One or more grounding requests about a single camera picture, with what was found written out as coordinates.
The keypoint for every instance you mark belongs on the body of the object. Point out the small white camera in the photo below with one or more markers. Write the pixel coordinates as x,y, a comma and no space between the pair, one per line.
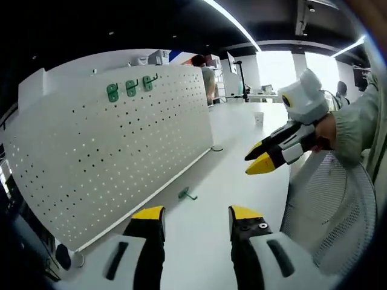
95,71

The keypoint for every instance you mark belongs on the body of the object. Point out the ceiling light strip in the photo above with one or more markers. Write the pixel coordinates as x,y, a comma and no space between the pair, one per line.
236,21
350,45

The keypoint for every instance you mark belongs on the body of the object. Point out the translucent storage bins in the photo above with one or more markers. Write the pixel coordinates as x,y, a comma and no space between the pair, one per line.
151,57

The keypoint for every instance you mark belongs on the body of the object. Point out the white paper cup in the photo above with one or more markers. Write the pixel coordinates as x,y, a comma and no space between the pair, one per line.
258,118

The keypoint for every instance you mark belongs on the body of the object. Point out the grey mesh office chair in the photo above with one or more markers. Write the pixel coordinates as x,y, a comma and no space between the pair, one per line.
332,211

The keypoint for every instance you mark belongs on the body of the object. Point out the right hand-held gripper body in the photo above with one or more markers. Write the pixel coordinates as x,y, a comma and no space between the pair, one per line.
308,102

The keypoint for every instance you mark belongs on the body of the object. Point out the black monitor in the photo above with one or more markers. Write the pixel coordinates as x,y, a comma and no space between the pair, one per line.
361,79

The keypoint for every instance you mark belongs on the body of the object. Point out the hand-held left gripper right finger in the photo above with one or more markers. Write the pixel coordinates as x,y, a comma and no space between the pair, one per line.
251,259

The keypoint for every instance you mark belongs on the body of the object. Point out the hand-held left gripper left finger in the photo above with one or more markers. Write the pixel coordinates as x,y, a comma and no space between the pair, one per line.
148,256

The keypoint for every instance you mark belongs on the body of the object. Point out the person's torso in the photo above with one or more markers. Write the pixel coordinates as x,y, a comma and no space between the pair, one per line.
379,136

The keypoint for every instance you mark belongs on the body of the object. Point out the red blue wall banner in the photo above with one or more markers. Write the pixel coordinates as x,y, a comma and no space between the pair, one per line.
181,57

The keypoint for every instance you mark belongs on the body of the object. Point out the white counter partition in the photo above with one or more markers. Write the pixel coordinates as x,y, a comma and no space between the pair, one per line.
31,87

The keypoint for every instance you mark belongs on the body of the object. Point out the white pegboard mounting plate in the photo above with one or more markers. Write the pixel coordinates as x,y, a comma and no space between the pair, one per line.
106,151

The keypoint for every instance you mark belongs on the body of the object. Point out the person's right hand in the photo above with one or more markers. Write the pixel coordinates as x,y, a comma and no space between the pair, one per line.
326,130

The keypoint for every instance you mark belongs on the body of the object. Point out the green hook assembly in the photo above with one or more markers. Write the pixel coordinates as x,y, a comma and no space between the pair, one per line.
131,88
184,194
112,92
148,83

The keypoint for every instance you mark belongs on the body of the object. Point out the black tripod stand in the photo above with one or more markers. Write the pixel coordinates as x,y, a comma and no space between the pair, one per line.
243,84

